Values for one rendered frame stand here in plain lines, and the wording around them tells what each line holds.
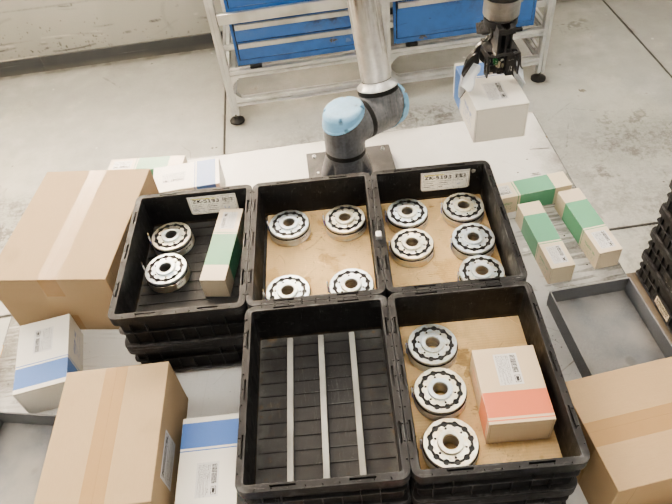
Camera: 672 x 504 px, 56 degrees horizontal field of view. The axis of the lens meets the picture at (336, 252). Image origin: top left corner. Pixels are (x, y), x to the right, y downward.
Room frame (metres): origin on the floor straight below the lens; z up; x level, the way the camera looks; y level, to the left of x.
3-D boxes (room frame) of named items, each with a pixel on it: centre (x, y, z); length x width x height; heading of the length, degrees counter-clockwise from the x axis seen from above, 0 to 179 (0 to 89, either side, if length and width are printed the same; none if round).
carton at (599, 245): (1.12, -0.67, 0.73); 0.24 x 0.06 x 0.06; 6
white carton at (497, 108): (1.24, -0.41, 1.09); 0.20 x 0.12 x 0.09; 1
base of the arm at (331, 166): (1.45, -0.06, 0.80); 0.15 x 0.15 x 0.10
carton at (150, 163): (1.61, 0.56, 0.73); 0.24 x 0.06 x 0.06; 84
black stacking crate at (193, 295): (1.05, 0.35, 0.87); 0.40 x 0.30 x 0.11; 177
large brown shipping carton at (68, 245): (1.22, 0.66, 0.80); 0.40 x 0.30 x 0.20; 171
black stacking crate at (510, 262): (1.02, -0.25, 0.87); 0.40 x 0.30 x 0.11; 177
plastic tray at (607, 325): (0.79, -0.60, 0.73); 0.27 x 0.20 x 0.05; 3
